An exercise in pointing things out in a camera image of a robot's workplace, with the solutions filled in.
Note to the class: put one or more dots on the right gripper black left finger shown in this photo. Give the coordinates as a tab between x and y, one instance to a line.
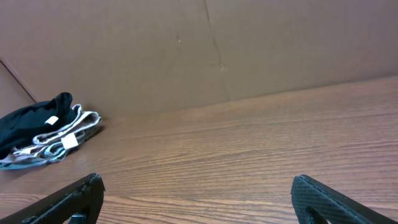
79	202

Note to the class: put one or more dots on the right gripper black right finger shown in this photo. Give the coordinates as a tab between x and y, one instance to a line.
316	203

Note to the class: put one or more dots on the beige folded garment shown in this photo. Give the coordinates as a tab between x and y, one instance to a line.
83	120

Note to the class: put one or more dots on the grey-blue folded garment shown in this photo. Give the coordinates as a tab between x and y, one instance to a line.
48	154

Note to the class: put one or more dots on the black folded garment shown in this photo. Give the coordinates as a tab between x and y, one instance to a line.
21	126

